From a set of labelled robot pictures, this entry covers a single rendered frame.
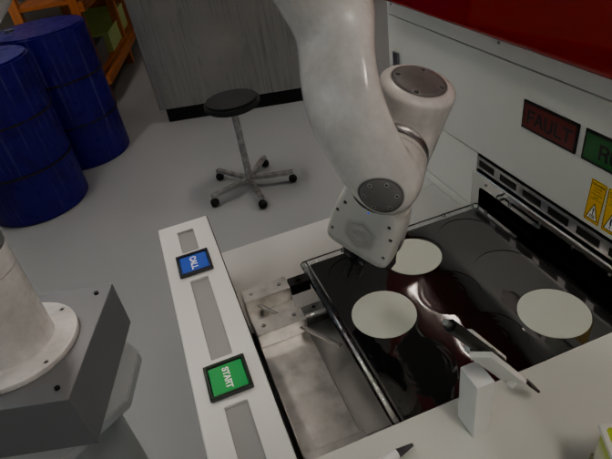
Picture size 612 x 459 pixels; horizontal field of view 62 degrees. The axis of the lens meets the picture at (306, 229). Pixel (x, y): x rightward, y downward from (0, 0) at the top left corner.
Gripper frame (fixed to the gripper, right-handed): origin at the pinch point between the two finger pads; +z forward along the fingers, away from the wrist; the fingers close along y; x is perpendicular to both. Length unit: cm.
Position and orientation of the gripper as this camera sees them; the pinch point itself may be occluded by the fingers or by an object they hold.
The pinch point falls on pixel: (354, 265)
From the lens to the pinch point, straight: 77.8
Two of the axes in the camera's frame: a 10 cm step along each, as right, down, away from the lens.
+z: -1.5, 6.7, 7.3
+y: 8.1, 5.1, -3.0
